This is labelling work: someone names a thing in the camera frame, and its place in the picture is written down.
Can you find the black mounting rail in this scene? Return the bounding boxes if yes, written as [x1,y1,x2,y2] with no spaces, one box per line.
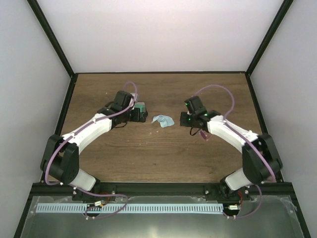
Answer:
[32,181,293,201]

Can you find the light blue slotted cable duct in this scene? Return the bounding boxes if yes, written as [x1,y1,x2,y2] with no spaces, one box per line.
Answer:
[35,203,223,214]

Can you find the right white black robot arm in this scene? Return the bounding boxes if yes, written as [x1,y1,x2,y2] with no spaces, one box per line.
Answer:
[180,96,283,200]

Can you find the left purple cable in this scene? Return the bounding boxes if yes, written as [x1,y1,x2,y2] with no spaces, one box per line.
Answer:
[44,81,138,220]

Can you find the pink sunglasses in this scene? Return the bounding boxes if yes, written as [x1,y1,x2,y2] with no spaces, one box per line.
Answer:
[192,129,212,142]

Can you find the purple cable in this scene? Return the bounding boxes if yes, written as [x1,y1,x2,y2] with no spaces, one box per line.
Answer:
[193,84,276,220]
[44,81,138,220]

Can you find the black enclosure frame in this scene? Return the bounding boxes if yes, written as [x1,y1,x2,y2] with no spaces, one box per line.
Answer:
[12,0,312,238]

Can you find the grey green glasses case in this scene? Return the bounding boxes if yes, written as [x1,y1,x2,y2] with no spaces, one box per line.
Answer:
[134,102,146,117]

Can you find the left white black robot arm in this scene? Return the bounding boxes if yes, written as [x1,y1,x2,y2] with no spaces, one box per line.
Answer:
[40,91,148,200]

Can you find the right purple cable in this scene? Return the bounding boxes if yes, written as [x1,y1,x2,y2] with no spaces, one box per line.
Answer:
[193,84,276,220]

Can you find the light blue cleaning cloth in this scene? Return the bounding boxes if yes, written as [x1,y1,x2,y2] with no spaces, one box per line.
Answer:
[152,115,175,128]

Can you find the metal front plate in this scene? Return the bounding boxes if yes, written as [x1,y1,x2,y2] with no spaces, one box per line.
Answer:
[21,196,304,238]

